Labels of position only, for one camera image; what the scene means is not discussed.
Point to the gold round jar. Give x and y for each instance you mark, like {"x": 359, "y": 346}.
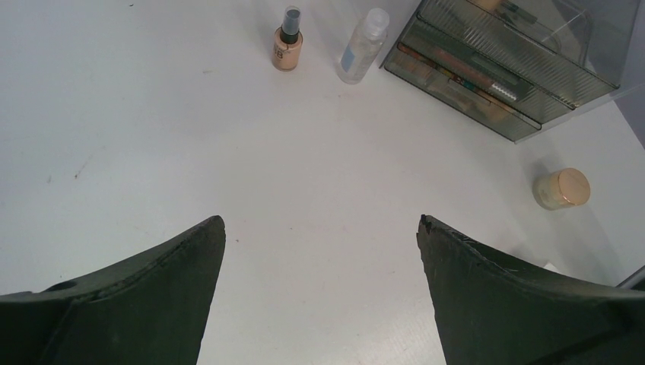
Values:
{"x": 565, "y": 188}

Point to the white cube box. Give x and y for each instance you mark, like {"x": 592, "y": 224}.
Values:
{"x": 552, "y": 268}

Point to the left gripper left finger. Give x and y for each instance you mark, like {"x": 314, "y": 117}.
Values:
{"x": 151, "y": 308}

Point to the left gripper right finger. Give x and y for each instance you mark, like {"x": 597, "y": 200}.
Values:
{"x": 493, "y": 308}

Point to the foundation bottle with pump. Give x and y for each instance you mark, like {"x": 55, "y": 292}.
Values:
{"x": 288, "y": 41}

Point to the clear plastic bottle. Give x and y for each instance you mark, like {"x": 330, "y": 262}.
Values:
{"x": 364, "y": 46}

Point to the clear acrylic organizer box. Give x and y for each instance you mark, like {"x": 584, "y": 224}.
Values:
{"x": 519, "y": 67}

